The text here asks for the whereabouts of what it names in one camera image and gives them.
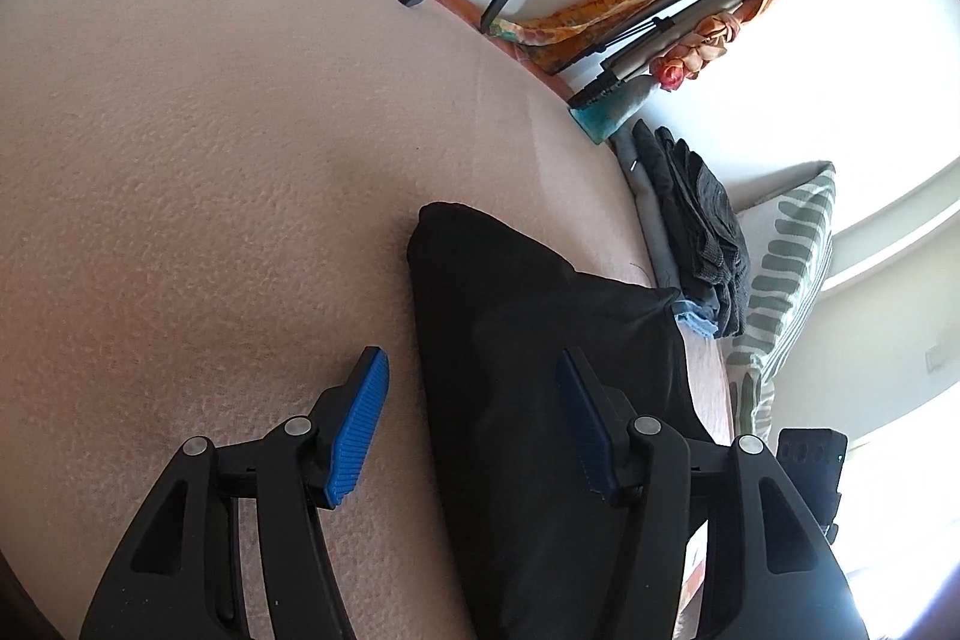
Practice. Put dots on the black pants with yellow stripes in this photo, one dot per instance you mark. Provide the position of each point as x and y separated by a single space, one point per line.
510 347

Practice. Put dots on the folded silver tripod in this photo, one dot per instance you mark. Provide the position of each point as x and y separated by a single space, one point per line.
675 40

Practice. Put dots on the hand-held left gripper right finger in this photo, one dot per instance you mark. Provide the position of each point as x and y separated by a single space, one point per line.
589 430

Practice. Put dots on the pink blanket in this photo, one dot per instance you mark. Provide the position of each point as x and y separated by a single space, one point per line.
187 160

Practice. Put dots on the white wall socket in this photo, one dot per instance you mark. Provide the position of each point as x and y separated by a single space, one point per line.
934 359

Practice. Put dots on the folded tripod with orange scarf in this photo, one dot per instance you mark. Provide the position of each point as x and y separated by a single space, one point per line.
585 10

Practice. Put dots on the stack of folded dark clothes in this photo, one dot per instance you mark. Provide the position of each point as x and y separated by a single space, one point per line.
705 212

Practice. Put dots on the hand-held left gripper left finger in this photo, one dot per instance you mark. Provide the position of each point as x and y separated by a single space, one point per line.
358 430

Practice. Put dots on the green striped pillow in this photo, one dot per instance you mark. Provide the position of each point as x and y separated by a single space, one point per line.
787 257

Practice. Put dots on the folded blue jeans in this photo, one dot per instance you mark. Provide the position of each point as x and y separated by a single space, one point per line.
651 227

